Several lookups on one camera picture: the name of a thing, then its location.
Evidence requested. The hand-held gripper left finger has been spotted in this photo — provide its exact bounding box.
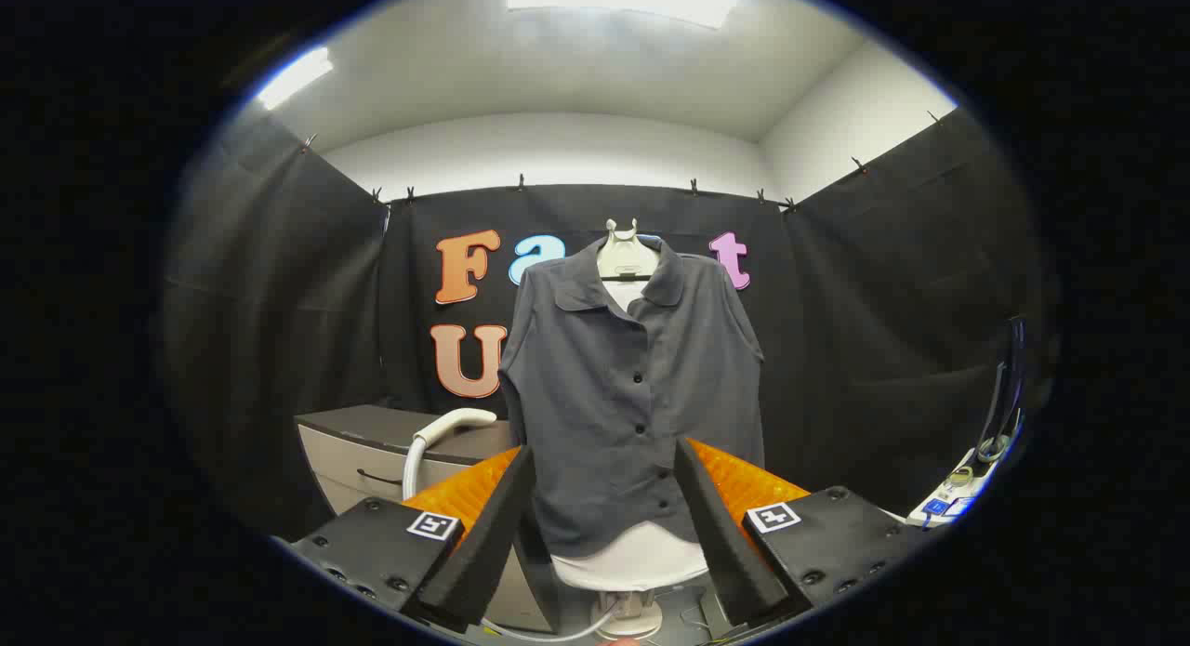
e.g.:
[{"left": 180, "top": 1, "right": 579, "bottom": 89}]
[{"left": 288, "top": 444, "right": 538, "bottom": 634}]

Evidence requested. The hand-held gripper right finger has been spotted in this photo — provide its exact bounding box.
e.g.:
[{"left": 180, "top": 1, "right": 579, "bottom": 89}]
[{"left": 673, "top": 436, "right": 932, "bottom": 628}]

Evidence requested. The white garment steamer head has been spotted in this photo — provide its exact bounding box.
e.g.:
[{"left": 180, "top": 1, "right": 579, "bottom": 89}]
[{"left": 409, "top": 407, "right": 499, "bottom": 454}]

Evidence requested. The grey button-up shirt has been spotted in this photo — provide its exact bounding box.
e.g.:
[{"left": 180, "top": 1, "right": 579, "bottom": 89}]
[{"left": 498, "top": 235, "right": 766, "bottom": 559}]

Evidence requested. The white garment hanger form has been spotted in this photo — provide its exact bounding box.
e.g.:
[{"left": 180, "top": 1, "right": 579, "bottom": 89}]
[{"left": 550, "top": 218, "right": 709, "bottom": 593}]

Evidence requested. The round white stand base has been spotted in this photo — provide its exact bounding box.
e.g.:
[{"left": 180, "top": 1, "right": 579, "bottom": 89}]
[{"left": 591, "top": 590, "right": 664, "bottom": 640}]

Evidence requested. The grey drawer cabinet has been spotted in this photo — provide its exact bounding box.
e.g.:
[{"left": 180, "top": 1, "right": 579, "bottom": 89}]
[{"left": 296, "top": 404, "right": 559, "bottom": 633}]

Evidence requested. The black backdrop cloth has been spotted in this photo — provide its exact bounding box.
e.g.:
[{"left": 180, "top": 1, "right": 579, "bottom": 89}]
[{"left": 163, "top": 107, "right": 1056, "bottom": 545}]

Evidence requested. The white steamer hose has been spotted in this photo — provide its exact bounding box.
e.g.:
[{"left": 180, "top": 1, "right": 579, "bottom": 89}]
[{"left": 402, "top": 439, "right": 626, "bottom": 643}]

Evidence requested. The thin dark cable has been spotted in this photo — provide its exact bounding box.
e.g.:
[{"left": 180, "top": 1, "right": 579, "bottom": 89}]
[{"left": 984, "top": 316, "right": 1025, "bottom": 461}]

